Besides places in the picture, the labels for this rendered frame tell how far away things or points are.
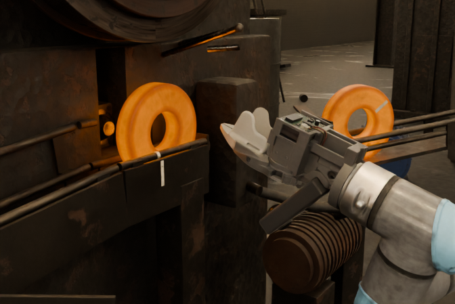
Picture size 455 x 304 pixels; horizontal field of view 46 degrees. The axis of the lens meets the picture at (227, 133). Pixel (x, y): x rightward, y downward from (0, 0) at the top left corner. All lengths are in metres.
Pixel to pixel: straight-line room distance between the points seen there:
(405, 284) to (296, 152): 0.20
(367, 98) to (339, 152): 0.41
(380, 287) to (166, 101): 0.42
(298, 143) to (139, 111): 0.26
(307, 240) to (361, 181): 0.35
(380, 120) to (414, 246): 0.50
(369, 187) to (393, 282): 0.12
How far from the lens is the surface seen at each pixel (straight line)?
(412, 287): 0.69
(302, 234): 0.99
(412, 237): 0.65
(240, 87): 0.95
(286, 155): 0.70
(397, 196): 0.65
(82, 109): 0.83
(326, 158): 0.69
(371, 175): 0.67
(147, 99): 0.82
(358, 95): 1.08
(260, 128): 0.77
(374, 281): 0.70
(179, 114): 0.87
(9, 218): 0.67
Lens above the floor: 0.92
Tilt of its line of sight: 13 degrees down
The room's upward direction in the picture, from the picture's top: straight up
